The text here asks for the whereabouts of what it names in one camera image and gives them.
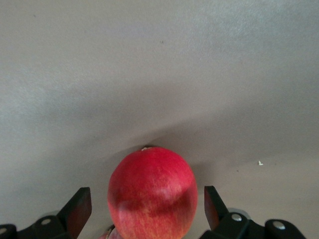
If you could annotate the small white crumb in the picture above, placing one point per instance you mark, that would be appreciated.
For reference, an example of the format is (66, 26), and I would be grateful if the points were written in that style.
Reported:
(260, 163)

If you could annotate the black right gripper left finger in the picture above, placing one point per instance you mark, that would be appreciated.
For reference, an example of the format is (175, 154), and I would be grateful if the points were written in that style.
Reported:
(74, 211)

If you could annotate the brown table cover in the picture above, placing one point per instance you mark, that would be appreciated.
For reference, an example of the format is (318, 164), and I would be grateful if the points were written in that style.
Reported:
(149, 74)

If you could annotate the red pomegranate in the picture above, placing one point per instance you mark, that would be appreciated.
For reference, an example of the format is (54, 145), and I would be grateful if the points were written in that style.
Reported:
(152, 189)

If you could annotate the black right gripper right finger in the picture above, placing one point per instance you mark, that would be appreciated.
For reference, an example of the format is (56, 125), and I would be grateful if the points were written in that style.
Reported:
(216, 214)

